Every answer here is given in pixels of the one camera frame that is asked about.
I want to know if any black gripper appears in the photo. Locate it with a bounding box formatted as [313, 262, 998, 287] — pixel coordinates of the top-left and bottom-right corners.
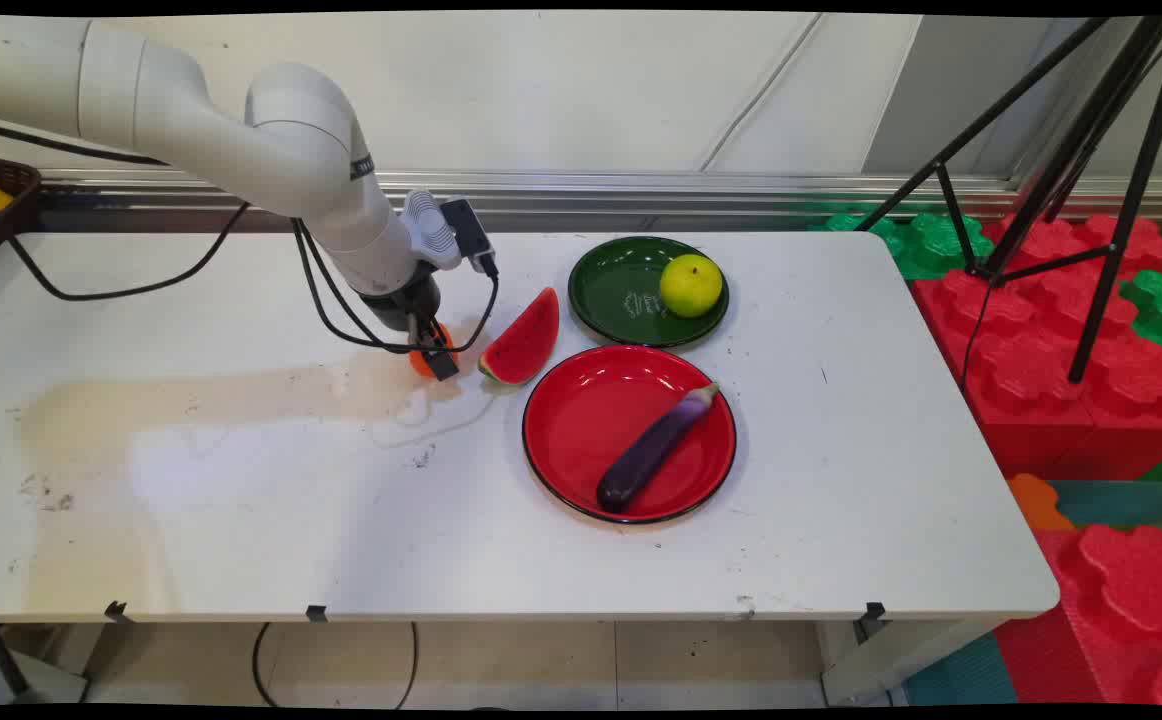
[369, 272, 461, 382]

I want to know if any orange toy fruit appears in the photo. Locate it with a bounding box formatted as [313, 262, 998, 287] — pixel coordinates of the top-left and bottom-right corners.
[408, 322, 459, 380]

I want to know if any purple toy eggplant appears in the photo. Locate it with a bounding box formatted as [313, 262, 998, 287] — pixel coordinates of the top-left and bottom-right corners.
[596, 382, 721, 514]

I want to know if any toy watermelon slice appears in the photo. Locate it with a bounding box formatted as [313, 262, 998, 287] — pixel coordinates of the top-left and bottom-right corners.
[478, 287, 562, 388]

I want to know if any red plate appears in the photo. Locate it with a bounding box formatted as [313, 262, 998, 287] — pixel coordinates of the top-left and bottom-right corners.
[522, 345, 738, 525]

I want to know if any dark green plate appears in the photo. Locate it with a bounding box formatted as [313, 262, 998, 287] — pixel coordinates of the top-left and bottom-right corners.
[568, 236, 731, 350]

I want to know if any yellow-green toy lemon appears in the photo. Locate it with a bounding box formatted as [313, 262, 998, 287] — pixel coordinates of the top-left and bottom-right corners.
[659, 253, 724, 319]

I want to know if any dark wicker basket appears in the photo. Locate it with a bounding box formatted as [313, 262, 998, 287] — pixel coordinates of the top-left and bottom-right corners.
[0, 153, 43, 273]

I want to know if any white table leg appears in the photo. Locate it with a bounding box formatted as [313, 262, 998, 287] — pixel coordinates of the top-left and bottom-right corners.
[820, 618, 1004, 706]

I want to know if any orange foam piece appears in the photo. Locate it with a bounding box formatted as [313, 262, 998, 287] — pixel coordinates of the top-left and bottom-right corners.
[1005, 473, 1078, 532]

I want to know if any teal foam mat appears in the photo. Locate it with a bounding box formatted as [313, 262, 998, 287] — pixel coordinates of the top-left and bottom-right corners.
[1046, 479, 1162, 532]

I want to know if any black tripod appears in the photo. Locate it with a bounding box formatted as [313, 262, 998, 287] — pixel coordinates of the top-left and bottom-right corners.
[856, 15, 1162, 386]

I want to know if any white ribbed camera mount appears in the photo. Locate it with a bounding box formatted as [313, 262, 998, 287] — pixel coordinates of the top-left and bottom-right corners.
[403, 190, 464, 272]

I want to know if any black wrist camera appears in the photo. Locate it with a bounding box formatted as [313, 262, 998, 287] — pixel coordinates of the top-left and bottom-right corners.
[441, 198, 499, 279]

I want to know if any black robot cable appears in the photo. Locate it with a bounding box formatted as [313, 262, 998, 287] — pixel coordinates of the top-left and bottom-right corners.
[0, 118, 500, 354]

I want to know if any aluminium wall rail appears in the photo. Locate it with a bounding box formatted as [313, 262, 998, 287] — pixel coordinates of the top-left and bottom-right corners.
[39, 168, 1162, 223]

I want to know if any black floor cable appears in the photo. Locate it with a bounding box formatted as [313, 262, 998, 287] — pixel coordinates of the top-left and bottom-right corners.
[251, 622, 420, 710]

